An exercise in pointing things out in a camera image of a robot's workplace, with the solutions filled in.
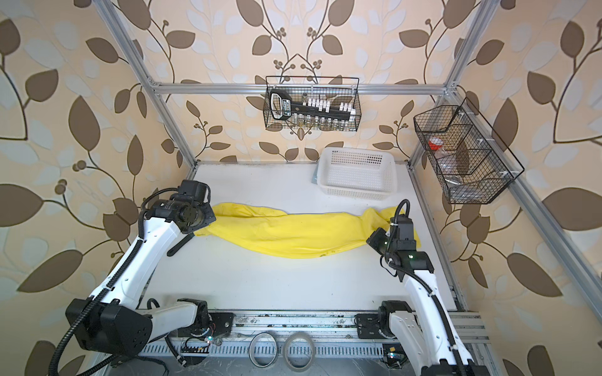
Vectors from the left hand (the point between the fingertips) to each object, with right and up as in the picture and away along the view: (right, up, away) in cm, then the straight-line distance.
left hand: (201, 215), depth 78 cm
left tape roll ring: (+19, -40, -8) cm, 45 cm away
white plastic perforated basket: (+60, +16, +36) cm, 72 cm away
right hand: (+59, -7, +3) cm, 59 cm away
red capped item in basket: (+81, +25, +2) cm, 85 cm away
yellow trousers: (+36, -9, +12) cm, 39 cm away
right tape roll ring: (+35, -37, -5) cm, 51 cm away
